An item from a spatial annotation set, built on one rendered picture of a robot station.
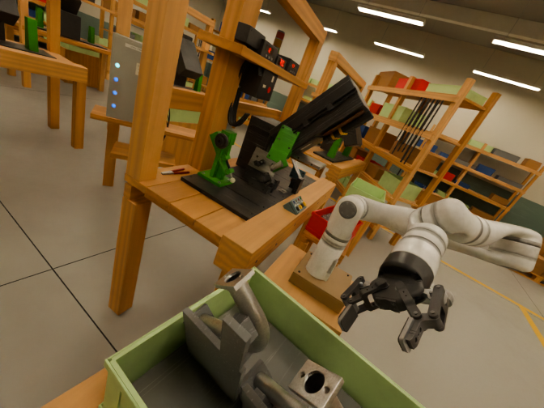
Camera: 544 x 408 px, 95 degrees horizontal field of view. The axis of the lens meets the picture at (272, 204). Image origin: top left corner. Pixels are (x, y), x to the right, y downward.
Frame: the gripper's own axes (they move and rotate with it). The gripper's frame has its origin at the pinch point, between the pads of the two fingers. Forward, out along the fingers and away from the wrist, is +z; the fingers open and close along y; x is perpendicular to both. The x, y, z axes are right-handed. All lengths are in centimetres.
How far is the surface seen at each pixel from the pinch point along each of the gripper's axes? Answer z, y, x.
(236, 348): 13.2, -12.1, -5.7
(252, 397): 14.5, -14.1, 3.3
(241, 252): -16, -61, -1
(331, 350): -9.0, -26.1, 24.0
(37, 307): 55, -165, -13
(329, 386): 10.0, 1.2, -2.8
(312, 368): 9.2, -2.1, -2.8
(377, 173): -349, -196, 79
